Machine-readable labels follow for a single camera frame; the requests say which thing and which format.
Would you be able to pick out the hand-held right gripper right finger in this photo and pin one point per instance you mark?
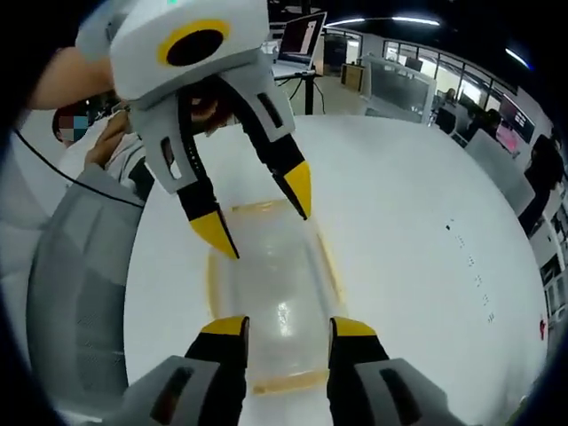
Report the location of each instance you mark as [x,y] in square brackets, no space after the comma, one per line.
[368,381]

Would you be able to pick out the brown box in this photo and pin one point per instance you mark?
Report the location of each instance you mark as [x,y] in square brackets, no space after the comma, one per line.
[352,76]

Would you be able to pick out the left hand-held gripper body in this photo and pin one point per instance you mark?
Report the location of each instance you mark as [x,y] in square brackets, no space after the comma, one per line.
[146,26]

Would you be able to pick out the black laptop stand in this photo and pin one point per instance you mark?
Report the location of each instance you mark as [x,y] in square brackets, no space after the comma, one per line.
[308,91]

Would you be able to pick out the clear plastic container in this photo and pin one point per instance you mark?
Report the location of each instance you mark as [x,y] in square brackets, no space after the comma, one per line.
[275,284]

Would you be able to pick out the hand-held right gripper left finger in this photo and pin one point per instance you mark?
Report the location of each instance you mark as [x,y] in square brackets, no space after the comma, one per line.
[199,386]

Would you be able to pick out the open laptop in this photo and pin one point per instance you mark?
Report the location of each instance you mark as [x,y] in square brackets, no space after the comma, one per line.
[302,40]

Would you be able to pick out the dark monitor with pink screen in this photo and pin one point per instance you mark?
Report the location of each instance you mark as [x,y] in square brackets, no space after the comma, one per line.
[515,122]

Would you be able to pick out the person's left hand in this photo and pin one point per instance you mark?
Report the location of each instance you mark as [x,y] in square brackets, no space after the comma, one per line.
[208,108]

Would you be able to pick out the small red object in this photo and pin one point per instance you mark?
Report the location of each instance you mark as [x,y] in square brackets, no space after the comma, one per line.
[542,326]

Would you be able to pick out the grey desk divider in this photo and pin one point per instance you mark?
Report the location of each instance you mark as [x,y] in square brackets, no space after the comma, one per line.
[501,168]

